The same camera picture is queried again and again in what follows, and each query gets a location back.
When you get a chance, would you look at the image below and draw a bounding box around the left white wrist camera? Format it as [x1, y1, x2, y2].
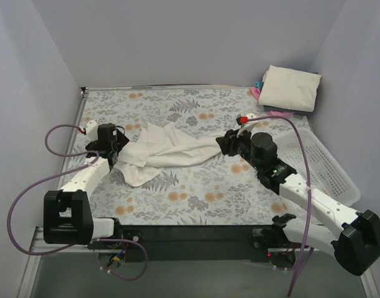
[83, 120, 98, 141]

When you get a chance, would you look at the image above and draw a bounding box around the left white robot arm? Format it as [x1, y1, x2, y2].
[43, 121, 129, 248]

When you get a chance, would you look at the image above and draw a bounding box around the white t shirt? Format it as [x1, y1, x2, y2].
[114, 123, 224, 187]

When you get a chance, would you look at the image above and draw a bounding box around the white plastic basket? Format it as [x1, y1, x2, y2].
[273, 128, 361, 207]

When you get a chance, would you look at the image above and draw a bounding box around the pink folded t shirt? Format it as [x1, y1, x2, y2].
[249, 87, 294, 117]

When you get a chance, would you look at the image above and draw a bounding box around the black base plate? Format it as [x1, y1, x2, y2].
[87, 223, 298, 263]

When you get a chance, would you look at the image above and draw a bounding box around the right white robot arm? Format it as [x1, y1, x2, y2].
[216, 130, 380, 276]

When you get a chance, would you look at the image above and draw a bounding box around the cream folded t shirt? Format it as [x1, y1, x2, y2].
[259, 65, 322, 112]

